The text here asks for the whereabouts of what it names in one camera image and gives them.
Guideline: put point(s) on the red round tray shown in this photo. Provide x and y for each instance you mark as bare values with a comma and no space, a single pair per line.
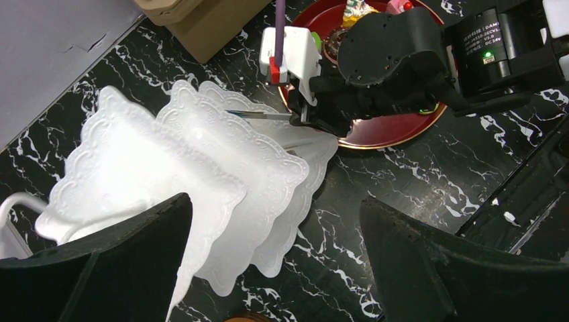
323,17

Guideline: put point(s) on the yellow cake slice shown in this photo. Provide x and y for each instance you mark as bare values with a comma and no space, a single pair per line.
354,11

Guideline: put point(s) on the black base frame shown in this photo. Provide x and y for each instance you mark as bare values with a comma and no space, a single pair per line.
528,214

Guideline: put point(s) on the tan plastic toolbox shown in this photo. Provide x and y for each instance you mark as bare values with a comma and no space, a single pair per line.
203,27

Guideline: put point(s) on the pink cake with cherry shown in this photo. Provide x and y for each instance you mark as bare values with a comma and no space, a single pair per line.
398,6

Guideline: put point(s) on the brown wooden coaster stack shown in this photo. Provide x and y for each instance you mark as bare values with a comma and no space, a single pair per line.
249,317

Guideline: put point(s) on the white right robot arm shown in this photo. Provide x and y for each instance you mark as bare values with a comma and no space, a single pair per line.
491,61

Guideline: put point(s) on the metal tongs with white handle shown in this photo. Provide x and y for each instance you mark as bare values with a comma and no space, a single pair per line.
276,117

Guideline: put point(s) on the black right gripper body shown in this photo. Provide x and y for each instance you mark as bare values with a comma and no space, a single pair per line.
340,102

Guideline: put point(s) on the green swirl roll cake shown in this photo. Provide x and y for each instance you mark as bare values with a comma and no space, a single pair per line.
317,40

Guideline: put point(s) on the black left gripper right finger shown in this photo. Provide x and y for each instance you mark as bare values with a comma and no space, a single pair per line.
425,274

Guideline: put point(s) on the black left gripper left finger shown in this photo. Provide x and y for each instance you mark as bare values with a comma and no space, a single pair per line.
125,272

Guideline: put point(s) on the white three-tier dessert stand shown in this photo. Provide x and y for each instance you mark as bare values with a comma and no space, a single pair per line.
249,194

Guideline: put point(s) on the chocolate glazed donut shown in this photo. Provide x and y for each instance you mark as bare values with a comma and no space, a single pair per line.
332,43

